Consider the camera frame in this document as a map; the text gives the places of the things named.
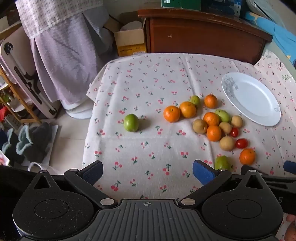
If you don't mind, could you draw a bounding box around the brown kiwi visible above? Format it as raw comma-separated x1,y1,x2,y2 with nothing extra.
219,122,233,134
231,115,243,128
193,119,208,134
219,136,236,151

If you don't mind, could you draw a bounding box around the orange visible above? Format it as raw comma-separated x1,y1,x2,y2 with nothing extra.
239,148,256,165
204,94,218,109
179,101,197,118
203,112,220,127
163,105,181,123
206,125,222,142

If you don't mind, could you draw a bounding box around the grey fuzzy slipper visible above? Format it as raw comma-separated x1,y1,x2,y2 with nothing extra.
17,122,52,163
0,127,26,163

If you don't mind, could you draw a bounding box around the white round base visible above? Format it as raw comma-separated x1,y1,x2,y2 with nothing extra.
65,98,93,120

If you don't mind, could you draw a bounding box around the person's right hand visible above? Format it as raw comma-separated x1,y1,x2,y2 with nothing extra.
284,214,296,241

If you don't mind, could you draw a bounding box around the white plastic bag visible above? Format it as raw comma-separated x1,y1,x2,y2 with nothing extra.
28,161,62,176

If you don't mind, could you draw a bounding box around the lavender cloth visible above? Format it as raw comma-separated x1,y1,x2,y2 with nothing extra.
30,11,102,106

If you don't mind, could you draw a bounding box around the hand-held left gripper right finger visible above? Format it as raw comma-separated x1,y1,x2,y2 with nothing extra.
179,159,266,207

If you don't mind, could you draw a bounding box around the plaid cloth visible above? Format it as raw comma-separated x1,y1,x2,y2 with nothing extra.
15,0,104,39

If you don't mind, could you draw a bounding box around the grey-green pillow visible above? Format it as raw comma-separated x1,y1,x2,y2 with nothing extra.
246,0,286,27

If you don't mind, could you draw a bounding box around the cherry print tablecloth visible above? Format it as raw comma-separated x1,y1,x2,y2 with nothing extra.
82,50,296,241

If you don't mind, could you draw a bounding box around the blue carton box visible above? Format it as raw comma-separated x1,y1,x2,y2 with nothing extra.
201,0,247,17

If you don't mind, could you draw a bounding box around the brown wooden cabinet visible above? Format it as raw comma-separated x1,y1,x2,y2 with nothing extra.
138,9,273,65

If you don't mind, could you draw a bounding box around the white power strip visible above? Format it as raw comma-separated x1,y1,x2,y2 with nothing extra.
5,115,22,130

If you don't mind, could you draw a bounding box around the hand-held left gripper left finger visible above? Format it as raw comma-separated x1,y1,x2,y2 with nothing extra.
30,160,118,208

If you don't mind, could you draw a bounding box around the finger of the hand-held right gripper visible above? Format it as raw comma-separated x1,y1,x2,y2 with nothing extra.
240,164,296,186
283,161,296,174

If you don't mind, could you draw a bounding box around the green carton box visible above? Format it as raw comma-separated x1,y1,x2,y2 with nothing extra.
161,0,201,11

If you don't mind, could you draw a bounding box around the white plate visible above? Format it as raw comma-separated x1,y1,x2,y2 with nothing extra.
221,72,282,127

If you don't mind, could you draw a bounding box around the white folding chair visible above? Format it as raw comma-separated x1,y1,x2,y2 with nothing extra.
0,25,61,119

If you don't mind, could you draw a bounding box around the open cardboard box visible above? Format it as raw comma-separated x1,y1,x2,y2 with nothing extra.
113,17,147,57

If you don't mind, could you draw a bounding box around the wooden rack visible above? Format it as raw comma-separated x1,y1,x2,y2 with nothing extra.
0,62,42,124

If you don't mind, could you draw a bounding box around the blue garment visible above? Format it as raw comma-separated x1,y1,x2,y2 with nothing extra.
245,11,296,69

